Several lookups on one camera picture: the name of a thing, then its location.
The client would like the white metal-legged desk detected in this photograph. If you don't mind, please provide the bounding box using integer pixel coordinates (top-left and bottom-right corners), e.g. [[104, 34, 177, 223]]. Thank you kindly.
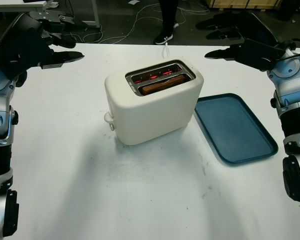
[[0, 0, 101, 28]]

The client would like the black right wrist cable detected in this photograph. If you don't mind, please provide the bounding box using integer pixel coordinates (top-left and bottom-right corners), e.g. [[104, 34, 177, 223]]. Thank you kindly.
[[274, 38, 300, 62]]

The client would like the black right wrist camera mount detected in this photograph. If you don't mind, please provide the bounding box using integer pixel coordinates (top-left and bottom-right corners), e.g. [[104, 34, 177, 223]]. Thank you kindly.
[[233, 39, 286, 73]]

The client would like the wooden pallet crate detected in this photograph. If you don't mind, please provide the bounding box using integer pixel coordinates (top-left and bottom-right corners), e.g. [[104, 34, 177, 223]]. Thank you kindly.
[[208, 0, 270, 11]]

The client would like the black bag on floor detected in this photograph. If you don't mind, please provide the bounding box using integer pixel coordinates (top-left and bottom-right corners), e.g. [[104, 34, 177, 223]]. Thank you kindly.
[[272, 0, 300, 22]]

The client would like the teal plastic tray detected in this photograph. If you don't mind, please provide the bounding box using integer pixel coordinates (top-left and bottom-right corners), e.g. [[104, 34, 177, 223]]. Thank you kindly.
[[194, 92, 279, 167]]

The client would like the cream white two-slot toaster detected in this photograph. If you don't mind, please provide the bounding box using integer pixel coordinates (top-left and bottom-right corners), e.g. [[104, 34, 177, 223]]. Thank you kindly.
[[104, 59, 205, 146]]

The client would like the brown toast slice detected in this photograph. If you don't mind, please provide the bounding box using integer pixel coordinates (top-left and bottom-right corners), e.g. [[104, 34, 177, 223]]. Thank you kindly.
[[141, 75, 187, 96]]

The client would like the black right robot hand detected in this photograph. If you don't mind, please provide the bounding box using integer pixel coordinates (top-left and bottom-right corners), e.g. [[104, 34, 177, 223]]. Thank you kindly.
[[195, 10, 281, 62]]

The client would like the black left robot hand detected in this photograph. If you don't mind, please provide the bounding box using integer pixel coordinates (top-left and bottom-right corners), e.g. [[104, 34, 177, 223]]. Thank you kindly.
[[0, 9, 89, 70]]

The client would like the person in cream jacket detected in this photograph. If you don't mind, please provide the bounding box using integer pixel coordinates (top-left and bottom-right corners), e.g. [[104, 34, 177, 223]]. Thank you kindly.
[[153, 0, 180, 45]]

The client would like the white floor cable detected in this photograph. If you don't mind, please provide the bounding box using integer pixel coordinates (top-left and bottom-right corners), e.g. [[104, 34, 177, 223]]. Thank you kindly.
[[77, 0, 216, 45]]

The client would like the white toaster power cord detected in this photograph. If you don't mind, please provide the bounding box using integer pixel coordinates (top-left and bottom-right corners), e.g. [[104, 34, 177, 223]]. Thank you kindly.
[[160, 41, 171, 60]]

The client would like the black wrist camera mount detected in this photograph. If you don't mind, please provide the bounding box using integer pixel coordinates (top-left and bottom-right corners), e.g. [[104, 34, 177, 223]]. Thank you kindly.
[[0, 32, 53, 82], [233, 39, 286, 73]]

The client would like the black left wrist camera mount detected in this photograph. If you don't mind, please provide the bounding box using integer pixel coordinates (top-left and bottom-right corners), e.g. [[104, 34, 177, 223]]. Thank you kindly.
[[0, 32, 53, 82]]

